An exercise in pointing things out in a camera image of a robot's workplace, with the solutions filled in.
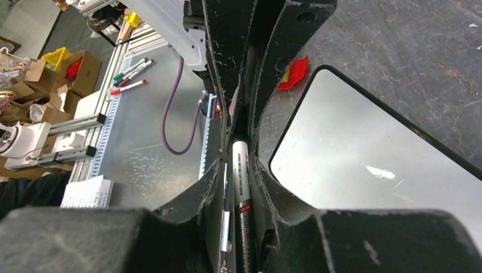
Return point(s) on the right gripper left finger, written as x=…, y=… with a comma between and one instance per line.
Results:
x=179, y=236

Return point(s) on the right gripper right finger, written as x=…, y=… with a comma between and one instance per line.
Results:
x=297, y=237

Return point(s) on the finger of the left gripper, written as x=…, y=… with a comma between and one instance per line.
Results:
x=226, y=24
x=294, y=25

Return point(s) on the white marker pen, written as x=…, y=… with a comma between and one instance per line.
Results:
x=244, y=235

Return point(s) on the white whiteboard black frame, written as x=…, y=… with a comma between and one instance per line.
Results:
x=343, y=148

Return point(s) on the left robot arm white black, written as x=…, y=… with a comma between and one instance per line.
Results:
x=245, y=47

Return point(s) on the red bowl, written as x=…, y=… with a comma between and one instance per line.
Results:
x=294, y=74

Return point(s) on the white printed paper sheet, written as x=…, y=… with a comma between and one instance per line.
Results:
x=91, y=193

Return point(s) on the brown capped marker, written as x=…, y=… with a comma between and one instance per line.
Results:
x=133, y=74

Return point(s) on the green capped marker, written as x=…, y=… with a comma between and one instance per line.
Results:
x=129, y=69

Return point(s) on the red capped marker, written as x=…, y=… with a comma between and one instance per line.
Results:
x=119, y=90

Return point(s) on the person in black shirt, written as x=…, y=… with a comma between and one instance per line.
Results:
x=47, y=190

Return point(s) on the cardboard box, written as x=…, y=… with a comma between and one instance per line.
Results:
x=79, y=72

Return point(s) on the yellow bin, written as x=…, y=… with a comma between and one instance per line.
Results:
x=54, y=60

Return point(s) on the white slotted cable duct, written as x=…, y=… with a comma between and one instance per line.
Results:
x=210, y=114

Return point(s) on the aluminium frame rail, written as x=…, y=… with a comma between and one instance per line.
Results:
x=85, y=159

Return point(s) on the white device on rail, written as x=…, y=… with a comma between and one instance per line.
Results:
x=18, y=141

